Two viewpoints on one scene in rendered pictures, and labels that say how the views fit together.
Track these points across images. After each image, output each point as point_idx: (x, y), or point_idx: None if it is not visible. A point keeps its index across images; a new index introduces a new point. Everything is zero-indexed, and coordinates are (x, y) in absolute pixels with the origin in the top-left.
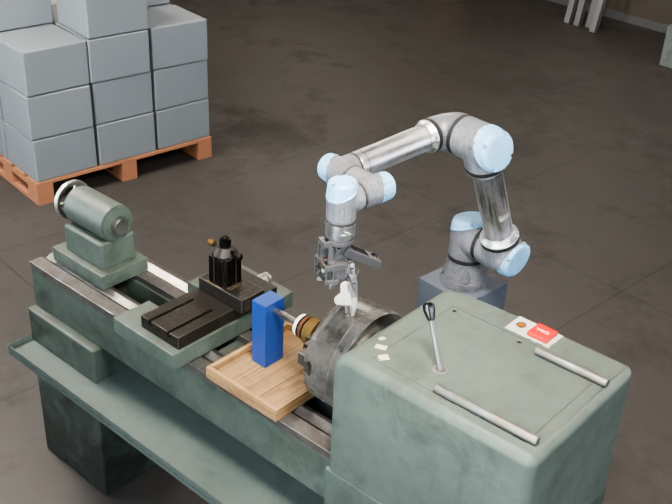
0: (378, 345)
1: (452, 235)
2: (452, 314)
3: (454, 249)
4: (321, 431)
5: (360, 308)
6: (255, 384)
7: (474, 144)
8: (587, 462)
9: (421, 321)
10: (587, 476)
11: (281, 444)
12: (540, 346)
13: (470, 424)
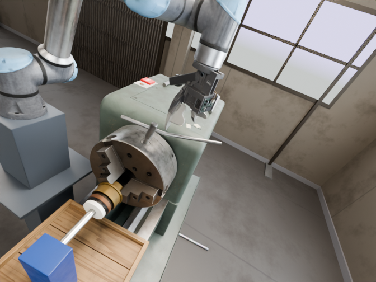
0: (187, 126)
1: (17, 75)
2: (140, 99)
3: (26, 86)
4: (143, 216)
5: (140, 135)
6: (107, 279)
7: None
8: None
9: (153, 109)
10: None
11: None
12: (157, 84)
13: (220, 109)
